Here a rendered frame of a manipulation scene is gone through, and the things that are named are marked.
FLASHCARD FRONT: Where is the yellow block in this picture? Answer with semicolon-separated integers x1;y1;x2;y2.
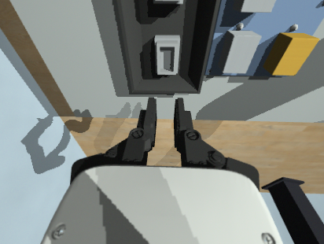
263;32;319;76

